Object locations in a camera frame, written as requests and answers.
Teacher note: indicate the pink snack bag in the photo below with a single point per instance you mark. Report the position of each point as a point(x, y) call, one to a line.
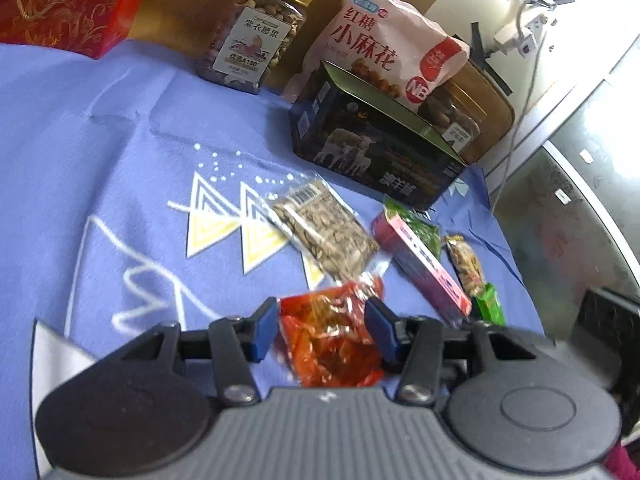
point(370, 45)

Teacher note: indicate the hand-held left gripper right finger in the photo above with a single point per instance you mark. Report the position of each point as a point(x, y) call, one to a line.
point(380, 332)

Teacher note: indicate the red gift box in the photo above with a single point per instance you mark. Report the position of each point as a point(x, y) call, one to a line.
point(65, 5)

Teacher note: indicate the dark nut jar gold lid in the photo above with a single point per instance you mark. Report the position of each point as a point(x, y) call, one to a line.
point(455, 120)

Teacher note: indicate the pink snack box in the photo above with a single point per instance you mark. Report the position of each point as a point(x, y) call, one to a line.
point(425, 265)

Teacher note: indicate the sunflower seed packet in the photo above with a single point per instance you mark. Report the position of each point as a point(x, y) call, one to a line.
point(325, 230)

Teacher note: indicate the black tape strip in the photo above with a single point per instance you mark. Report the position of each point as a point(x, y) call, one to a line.
point(492, 72)

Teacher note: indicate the black cardboard box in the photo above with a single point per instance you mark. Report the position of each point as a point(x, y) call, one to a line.
point(380, 160)

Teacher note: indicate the black mesh object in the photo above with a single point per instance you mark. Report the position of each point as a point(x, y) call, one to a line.
point(612, 335)

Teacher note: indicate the white power strip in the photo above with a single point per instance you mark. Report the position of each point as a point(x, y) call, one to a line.
point(525, 35)

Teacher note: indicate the light nut jar gold lid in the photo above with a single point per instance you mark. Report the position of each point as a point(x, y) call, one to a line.
point(250, 35)

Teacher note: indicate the blue printed bed sheet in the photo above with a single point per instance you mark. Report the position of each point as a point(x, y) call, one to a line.
point(100, 160)

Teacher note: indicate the brown padded headboard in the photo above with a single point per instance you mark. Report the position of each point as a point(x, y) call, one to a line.
point(492, 105)

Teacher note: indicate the small bright green packet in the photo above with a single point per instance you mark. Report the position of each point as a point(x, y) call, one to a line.
point(492, 307)

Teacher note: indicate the magenta cloth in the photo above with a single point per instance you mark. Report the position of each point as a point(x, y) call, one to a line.
point(625, 462)

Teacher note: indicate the green snack packet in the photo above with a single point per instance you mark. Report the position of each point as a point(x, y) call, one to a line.
point(422, 230)

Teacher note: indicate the yellow peanut snack packet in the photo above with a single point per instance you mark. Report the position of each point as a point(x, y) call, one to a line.
point(465, 265)

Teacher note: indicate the red snack packet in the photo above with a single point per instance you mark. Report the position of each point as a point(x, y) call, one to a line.
point(325, 340)

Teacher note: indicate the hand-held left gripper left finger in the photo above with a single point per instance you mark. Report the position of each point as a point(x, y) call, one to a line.
point(265, 332)

